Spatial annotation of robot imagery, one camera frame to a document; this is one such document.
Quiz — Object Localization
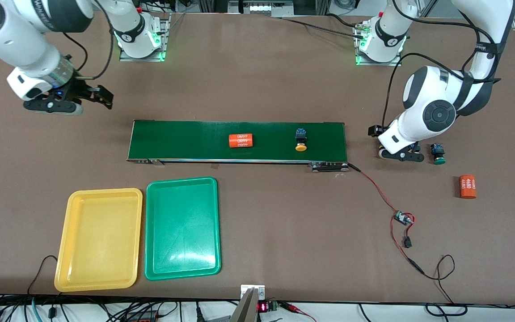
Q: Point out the orange cylinder battery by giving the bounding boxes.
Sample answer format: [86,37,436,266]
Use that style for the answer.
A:
[459,175,477,199]
[228,133,255,148]

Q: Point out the green conveyor belt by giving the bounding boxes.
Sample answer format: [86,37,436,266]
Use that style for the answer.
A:
[127,120,349,173]

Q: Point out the yellow plastic tray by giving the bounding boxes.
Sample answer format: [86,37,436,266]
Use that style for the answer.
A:
[54,188,144,292]

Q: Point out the green plastic tray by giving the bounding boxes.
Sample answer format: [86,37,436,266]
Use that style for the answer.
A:
[144,177,221,281]

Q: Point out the red clip leads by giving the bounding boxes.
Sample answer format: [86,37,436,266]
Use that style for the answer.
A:
[280,302,316,322]

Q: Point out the red and black wire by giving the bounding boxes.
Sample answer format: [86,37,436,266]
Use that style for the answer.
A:
[347,163,426,275]

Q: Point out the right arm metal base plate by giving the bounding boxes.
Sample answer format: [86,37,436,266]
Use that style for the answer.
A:
[119,18,171,62]

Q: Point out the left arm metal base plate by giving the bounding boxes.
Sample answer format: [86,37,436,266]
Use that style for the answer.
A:
[355,25,403,67]

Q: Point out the black base cable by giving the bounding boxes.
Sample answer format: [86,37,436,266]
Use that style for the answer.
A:
[280,13,365,38]

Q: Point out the thin black power cable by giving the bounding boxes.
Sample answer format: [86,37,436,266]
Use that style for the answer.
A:
[421,254,468,316]

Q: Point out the black looping cable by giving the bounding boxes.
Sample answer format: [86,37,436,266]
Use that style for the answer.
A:
[27,255,59,296]

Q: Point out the grey metal rack frame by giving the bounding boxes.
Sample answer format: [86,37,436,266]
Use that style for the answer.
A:
[228,0,295,15]

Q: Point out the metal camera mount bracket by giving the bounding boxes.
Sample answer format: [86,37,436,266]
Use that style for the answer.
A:
[230,284,266,322]

